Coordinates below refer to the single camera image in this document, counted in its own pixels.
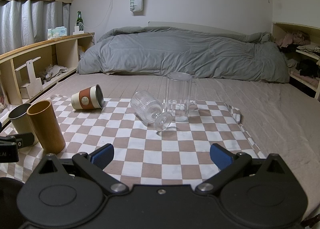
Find ribbed clear stemmed glass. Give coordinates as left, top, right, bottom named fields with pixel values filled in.
left=130, top=91, right=172, bottom=131

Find beige steel tumbler cup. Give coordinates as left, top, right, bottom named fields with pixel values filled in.
left=8, top=103, right=39, bottom=146

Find orange tumbler cup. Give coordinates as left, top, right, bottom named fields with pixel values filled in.
left=27, top=100, right=66, bottom=154

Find cream and rust travel cup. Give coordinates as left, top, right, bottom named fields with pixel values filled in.
left=71, top=84, right=104, bottom=110

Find wooden stand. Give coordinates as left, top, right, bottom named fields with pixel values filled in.
left=15, top=57, right=43, bottom=99

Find wooden bedside shelf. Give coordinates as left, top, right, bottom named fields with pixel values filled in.
left=1, top=33, right=94, bottom=124

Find checkered brown white cloth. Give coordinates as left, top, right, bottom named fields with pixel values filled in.
left=0, top=94, right=267, bottom=187

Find crumpled beige clothes on shelf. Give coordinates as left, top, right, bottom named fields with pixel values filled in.
left=36, top=65, right=68, bottom=82

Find tall clear glass mug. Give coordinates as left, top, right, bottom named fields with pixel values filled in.
left=165, top=72, right=198, bottom=122

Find tissue pack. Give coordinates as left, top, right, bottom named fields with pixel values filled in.
left=47, top=26, right=67, bottom=40

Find grey curtain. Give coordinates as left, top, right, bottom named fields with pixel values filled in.
left=1, top=0, right=70, bottom=54

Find white box under bottle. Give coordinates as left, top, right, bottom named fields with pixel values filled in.
left=73, top=26, right=84, bottom=35

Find grey duvet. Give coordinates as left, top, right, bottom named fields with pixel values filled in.
left=76, top=26, right=290, bottom=83

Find green glass bottle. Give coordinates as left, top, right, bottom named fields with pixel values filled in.
left=76, top=11, right=84, bottom=31

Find right clothes shelf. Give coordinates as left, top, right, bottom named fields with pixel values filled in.
left=271, top=0, right=320, bottom=101

